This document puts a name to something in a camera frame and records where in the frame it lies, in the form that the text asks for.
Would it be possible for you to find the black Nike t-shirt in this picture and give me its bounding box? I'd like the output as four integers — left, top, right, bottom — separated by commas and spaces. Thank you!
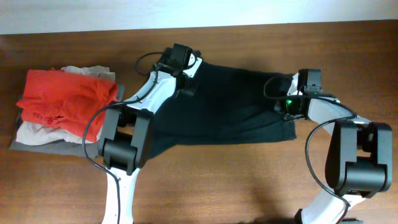
149, 62, 296, 158

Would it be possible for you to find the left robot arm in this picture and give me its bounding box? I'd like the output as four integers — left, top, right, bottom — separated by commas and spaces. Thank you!
98, 44, 203, 223

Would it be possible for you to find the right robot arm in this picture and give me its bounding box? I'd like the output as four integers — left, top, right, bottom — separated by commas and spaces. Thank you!
273, 69, 393, 224

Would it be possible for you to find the grey folded shirt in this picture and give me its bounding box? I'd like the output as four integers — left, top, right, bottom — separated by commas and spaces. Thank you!
9, 83, 126, 159

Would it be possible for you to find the red folded shirt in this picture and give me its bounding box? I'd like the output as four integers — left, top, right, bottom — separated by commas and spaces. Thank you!
16, 68, 119, 143

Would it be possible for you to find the right black cable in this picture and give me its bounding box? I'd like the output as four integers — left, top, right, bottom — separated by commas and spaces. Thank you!
262, 74, 358, 224

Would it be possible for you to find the black cable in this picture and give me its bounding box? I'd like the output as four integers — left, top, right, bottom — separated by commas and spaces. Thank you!
262, 74, 358, 224
81, 51, 200, 224

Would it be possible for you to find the left black cable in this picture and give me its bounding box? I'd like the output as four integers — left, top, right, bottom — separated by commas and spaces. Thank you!
81, 51, 200, 224

